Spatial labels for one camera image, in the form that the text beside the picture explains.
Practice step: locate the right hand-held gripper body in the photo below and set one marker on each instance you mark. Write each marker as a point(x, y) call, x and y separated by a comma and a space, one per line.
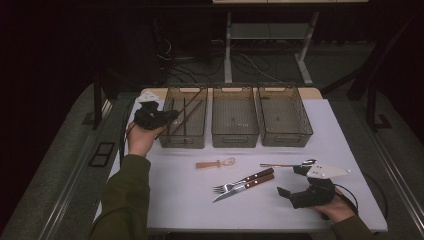
point(316, 196)

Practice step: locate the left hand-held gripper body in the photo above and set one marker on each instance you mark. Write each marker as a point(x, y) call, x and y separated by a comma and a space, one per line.
point(150, 116)

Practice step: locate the smoky transparent plastic bin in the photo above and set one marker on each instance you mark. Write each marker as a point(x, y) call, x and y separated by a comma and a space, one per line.
point(283, 140)
point(181, 141)
point(235, 141)

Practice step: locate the metal spoon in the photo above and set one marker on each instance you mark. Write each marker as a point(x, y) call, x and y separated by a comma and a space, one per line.
point(276, 165)

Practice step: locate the white table mat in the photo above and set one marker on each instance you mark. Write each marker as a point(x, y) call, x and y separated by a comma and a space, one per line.
point(333, 140)

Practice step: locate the black stand leg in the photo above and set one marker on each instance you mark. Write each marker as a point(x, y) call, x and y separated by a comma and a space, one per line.
point(370, 110)
point(97, 106)

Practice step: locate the aluminium floor rail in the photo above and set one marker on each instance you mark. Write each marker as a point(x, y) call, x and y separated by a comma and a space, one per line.
point(400, 186)
point(66, 203)

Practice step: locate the grey metal desk frame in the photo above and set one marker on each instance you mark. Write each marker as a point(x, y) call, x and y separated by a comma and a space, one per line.
point(227, 50)

